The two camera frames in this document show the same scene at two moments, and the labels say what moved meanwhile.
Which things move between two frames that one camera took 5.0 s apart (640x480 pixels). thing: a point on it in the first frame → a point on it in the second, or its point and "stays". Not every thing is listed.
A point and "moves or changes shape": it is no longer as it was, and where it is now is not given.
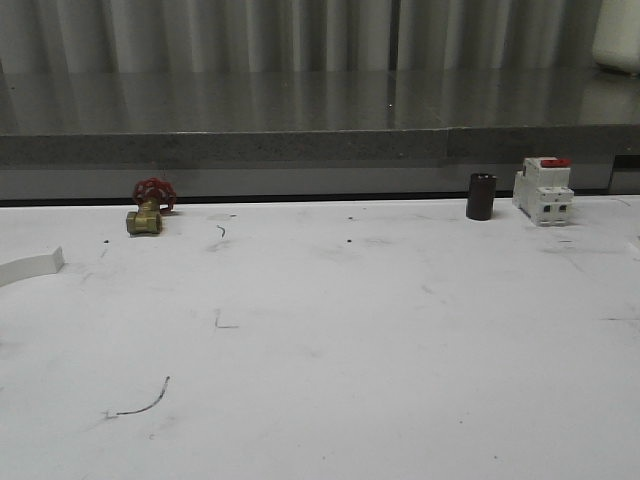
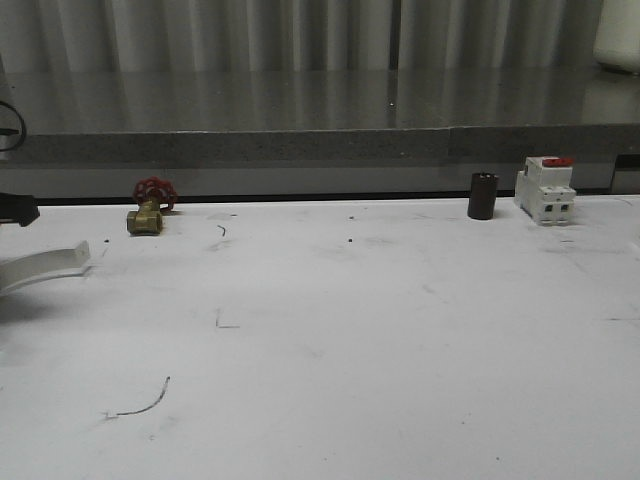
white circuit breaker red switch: (542, 190) stays
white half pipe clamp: (24, 268) moves or changes shape
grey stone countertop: (315, 117) stays
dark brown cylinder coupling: (479, 202) stays
